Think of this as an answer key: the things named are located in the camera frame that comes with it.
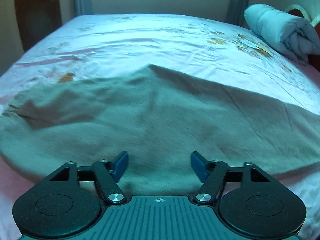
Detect red and white headboard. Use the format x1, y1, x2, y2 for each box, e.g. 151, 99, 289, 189
285, 4, 320, 55

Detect beige pants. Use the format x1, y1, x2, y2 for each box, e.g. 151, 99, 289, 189
0, 64, 320, 198

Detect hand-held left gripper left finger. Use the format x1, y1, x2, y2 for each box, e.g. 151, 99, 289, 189
49, 151, 129, 205

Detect rolled light blue quilt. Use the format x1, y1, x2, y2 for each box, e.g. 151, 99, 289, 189
244, 4, 320, 65

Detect wooden door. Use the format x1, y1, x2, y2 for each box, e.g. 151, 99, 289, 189
14, 0, 63, 53

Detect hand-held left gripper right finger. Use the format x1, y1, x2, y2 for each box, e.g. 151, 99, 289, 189
190, 151, 272, 205

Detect bed with floral sheet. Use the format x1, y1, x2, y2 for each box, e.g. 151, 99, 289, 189
0, 14, 320, 240

